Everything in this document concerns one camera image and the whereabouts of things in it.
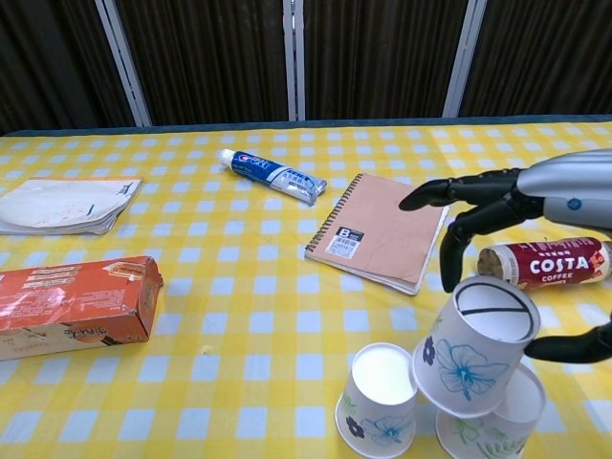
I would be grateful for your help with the small white yogurt bottle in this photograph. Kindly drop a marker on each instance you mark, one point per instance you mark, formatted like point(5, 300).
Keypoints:
point(473, 349)

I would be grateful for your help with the blue white toothpaste tube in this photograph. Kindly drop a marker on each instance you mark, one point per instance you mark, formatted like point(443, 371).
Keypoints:
point(272, 174)

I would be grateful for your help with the white paper cup blue flower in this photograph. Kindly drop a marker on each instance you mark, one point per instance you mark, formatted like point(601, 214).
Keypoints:
point(378, 401)

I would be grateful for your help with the black ribbed partition panel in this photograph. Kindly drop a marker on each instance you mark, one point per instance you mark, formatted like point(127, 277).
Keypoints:
point(210, 59)
point(48, 62)
point(550, 57)
point(378, 57)

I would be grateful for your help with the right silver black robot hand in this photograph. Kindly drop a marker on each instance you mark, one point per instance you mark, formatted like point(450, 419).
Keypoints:
point(564, 191)

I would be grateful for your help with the white paper cup green leaves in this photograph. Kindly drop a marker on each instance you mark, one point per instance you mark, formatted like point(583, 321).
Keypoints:
point(511, 425)

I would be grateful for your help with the yellow white checkered tablecloth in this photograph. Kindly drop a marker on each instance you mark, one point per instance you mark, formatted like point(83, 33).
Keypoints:
point(239, 382)

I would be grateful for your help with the white worn paperback book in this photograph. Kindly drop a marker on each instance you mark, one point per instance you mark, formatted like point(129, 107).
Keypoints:
point(62, 205)

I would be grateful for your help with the white partition frame post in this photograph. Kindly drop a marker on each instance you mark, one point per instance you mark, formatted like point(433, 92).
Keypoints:
point(124, 62)
point(294, 59)
point(464, 59)

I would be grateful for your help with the red Costa coffee bottle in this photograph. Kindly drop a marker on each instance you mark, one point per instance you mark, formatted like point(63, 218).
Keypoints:
point(550, 263)

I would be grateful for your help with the brown spiral notebook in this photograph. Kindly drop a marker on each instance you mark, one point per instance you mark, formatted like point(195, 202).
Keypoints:
point(387, 229)

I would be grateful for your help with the orange cardboard box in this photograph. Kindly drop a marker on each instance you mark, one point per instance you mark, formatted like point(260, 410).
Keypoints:
point(72, 306)

